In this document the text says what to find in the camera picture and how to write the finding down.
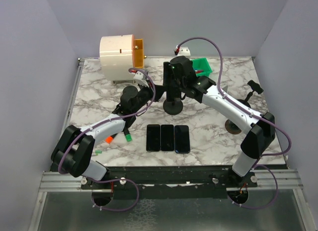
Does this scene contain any orange drawer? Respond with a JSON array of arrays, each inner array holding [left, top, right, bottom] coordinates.
[[133, 39, 145, 69]]

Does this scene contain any green plastic bin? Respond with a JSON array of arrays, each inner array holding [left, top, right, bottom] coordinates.
[[192, 58, 213, 77]]

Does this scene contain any orange highlighter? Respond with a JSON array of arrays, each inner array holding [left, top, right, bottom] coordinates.
[[105, 134, 117, 144]]

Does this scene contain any black phone stand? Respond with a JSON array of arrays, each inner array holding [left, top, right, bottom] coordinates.
[[238, 80, 264, 108], [163, 98, 183, 115]]

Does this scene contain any black phone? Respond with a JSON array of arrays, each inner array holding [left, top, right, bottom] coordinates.
[[146, 124, 160, 152]]

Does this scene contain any white cylindrical drawer box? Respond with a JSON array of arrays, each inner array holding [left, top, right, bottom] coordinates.
[[99, 34, 134, 81]]

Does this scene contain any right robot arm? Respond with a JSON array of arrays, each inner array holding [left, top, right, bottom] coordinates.
[[163, 56, 275, 187]]

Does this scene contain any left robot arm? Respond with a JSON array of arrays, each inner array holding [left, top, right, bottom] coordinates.
[[51, 85, 167, 189]]

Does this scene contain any round wooden base stand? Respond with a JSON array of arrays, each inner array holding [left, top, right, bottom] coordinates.
[[225, 119, 241, 135]]

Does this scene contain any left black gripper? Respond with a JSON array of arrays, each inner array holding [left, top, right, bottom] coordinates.
[[132, 79, 165, 114]]

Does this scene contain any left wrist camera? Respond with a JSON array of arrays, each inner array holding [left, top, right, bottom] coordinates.
[[128, 68, 150, 87]]

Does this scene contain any green highlighter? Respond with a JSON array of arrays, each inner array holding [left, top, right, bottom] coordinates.
[[124, 131, 132, 142]]

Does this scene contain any black mounting rail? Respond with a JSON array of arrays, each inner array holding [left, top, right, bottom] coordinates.
[[81, 165, 257, 200]]

